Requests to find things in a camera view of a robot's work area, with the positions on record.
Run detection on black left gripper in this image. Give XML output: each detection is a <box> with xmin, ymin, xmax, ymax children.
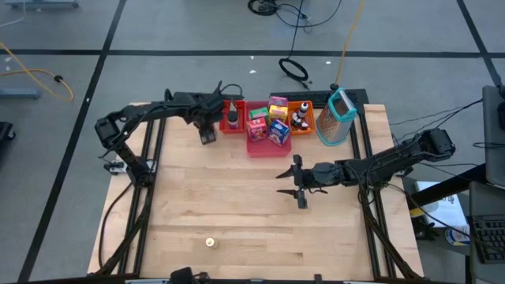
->
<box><xmin>195</xmin><ymin>80</ymin><xmax>228</xmax><ymax>145</ymax></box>

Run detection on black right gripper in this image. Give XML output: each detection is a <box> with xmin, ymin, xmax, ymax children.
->
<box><xmin>275</xmin><ymin>154</ymin><xmax>337</xmax><ymax>210</ymax></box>

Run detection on spice jar black lid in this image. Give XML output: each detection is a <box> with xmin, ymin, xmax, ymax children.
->
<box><xmin>226</xmin><ymin>110</ymin><xmax>241</xmax><ymax>130</ymax></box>

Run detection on red cereal box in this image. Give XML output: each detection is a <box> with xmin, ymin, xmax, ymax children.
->
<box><xmin>245</xmin><ymin>117</ymin><xmax>269</xmax><ymax>143</ymax></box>

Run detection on green Apple Jacks cereal box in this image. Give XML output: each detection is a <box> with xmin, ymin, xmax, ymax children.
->
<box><xmin>248</xmin><ymin>106</ymin><xmax>271</xmax><ymax>121</ymax></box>

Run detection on blue Frosted Flakes cereal box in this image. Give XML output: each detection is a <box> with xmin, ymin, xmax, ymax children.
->
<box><xmin>267</xmin><ymin>118</ymin><xmax>292</xmax><ymax>148</ymax></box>

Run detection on yellow Pops cereal box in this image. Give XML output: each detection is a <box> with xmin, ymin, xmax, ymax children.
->
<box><xmin>268</xmin><ymin>104</ymin><xmax>290</xmax><ymax>123</ymax></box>

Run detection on red plastic basket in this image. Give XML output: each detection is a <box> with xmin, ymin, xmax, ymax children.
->
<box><xmin>219</xmin><ymin>99</ymin><xmax>248</xmax><ymax>135</ymax></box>

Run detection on pink plastic bin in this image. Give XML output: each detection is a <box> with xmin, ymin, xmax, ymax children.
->
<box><xmin>246</xmin><ymin>100</ymin><xmax>293</xmax><ymax>159</ymax></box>

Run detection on orange plastic basket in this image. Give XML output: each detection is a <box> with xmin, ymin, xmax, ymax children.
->
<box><xmin>286</xmin><ymin>100</ymin><xmax>317</xmax><ymax>136</ymax></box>

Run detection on teal metal box grater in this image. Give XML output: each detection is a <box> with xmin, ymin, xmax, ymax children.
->
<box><xmin>315</xmin><ymin>87</ymin><xmax>358</xmax><ymax>146</ymax></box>

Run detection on white paper sheet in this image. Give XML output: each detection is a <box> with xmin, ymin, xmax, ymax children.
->
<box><xmin>413</xmin><ymin>180</ymin><xmax>469</xmax><ymax>229</ymax></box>

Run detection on black diagonal beam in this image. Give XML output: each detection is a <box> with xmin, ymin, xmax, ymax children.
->
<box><xmin>408</xmin><ymin>162</ymin><xmax>488</xmax><ymax>209</ymax></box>

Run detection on grey flat base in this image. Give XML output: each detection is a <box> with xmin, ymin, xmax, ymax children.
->
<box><xmin>0</xmin><ymin>87</ymin><xmax>40</xmax><ymax>100</ymax></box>

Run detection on grey keyboard desk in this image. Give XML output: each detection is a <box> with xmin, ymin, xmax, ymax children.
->
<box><xmin>468</xmin><ymin>181</ymin><xmax>505</xmax><ymax>284</ymax></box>

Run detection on grey cart base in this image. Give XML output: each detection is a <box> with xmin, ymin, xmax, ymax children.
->
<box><xmin>3</xmin><ymin>0</ymin><xmax>80</xmax><ymax>11</ymax></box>

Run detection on black caster base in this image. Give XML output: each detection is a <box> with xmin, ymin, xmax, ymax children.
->
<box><xmin>0</xmin><ymin>121</ymin><xmax>17</xmax><ymax>144</ymax></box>

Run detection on black keyboard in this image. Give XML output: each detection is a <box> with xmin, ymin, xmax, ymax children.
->
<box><xmin>467</xmin><ymin>215</ymin><xmax>505</xmax><ymax>265</ymax></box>

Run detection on black hanging coiled cable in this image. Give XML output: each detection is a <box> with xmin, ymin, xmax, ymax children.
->
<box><xmin>278</xmin><ymin>0</ymin><xmax>312</xmax><ymax>91</ymax></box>

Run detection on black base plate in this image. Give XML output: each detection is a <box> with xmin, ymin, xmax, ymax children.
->
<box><xmin>269</xmin><ymin>89</ymin><xmax>370</xmax><ymax>107</ymax></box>

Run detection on black cable bundle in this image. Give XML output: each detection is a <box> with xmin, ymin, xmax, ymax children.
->
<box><xmin>247</xmin><ymin>0</ymin><xmax>344</xmax><ymax>29</ymax></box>

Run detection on yellow hanging cable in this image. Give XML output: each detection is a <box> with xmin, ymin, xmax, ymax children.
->
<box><xmin>334</xmin><ymin>0</ymin><xmax>367</xmax><ymax>88</ymax></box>

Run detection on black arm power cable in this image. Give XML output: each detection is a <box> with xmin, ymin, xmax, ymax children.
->
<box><xmin>97</xmin><ymin>183</ymin><xmax>137</xmax><ymax>273</ymax></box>

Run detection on yellow floor cable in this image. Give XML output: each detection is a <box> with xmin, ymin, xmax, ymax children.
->
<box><xmin>0</xmin><ymin>40</ymin><xmax>75</xmax><ymax>102</ymax></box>

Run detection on black desk cable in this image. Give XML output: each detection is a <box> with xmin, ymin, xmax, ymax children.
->
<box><xmin>388</xmin><ymin>97</ymin><xmax>485</xmax><ymax>155</ymax></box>

